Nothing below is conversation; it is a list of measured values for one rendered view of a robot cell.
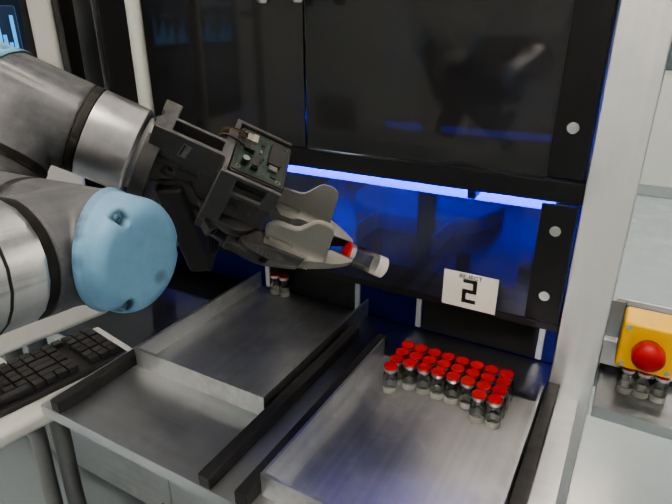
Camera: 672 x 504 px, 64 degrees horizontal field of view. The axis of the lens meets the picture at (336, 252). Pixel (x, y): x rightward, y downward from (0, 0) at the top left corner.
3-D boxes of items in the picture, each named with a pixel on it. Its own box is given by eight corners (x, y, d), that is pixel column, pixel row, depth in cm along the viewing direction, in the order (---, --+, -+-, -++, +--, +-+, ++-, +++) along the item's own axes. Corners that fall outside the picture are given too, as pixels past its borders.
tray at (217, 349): (260, 285, 116) (259, 271, 115) (368, 314, 105) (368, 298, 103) (137, 365, 89) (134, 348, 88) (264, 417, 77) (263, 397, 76)
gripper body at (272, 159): (288, 201, 44) (142, 138, 40) (250, 260, 50) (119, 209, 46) (299, 145, 49) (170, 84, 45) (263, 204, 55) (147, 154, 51)
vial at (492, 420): (486, 417, 77) (489, 391, 75) (501, 422, 76) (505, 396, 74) (481, 427, 75) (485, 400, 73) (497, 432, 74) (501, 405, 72)
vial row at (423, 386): (391, 376, 86) (393, 352, 84) (505, 413, 78) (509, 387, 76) (386, 384, 84) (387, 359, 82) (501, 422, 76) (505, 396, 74)
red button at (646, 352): (628, 356, 75) (635, 331, 73) (661, 364, 73) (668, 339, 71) (627, 370, 72) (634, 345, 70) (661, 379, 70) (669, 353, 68)
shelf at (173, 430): (242, 288, 119) (242, 280, 118) (582, 383, 88) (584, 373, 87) (42, 415, 81) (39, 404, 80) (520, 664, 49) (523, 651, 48)
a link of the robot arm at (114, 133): (67, 191, 45) (102, 133, 50) (122, 212, 46) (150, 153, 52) (80, 125, 40) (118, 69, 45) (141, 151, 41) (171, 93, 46)
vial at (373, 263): (379, 266, 56) (343, 250, 55) (390, 254, 55) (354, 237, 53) (378, 282, 55) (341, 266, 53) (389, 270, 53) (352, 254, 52)
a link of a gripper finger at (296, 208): (376, 217, 51) (287, 183, 48) (346, 252, 55) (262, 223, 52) (374, 194, 53) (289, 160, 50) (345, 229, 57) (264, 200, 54)
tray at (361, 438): (382, 355, 92) (382, 338, 90) (540, 404, 80) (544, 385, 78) (261, 495, 64) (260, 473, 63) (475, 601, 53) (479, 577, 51)
